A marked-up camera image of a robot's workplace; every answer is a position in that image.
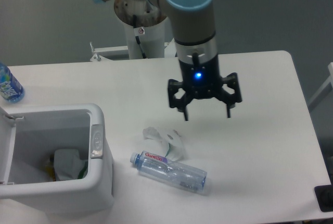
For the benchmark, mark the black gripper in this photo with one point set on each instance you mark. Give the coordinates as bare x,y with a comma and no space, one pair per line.
200,71

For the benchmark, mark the clear plastic bottle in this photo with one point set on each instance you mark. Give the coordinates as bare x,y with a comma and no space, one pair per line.
170,172

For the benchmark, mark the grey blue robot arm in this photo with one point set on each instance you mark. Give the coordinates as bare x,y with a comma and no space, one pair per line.
193,28

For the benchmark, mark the white trash in can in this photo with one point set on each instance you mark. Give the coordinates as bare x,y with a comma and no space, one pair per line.
68,165

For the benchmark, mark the white plastic trash can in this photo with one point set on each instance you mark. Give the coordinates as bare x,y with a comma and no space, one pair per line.
29,138

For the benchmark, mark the black table clamp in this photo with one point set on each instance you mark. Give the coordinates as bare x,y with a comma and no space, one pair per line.
324,197

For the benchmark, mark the blue labelled water bottle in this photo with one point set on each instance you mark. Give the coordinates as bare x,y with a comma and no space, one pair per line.
11,89

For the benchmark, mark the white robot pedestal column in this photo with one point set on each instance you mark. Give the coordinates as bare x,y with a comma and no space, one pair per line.
144,27

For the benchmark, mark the white metal base bracket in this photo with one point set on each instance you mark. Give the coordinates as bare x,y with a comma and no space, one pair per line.
122,52

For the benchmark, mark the white frame at right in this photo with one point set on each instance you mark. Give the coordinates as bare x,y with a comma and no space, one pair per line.
321,92

